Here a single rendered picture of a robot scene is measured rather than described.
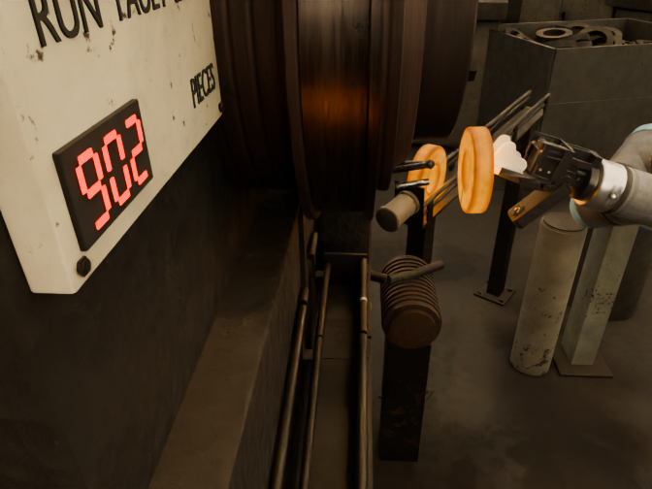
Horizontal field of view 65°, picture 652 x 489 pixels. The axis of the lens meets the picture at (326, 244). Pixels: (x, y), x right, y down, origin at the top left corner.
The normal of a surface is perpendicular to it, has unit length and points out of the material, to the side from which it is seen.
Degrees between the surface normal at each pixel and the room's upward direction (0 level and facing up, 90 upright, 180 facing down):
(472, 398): 0
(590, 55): 90
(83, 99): 90
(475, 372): 0
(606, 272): 90
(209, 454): 0
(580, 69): 90
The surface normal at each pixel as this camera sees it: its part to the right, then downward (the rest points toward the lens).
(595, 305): -0.07, 0.51
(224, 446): -0.01, -0.86
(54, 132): 1.00, 0.02
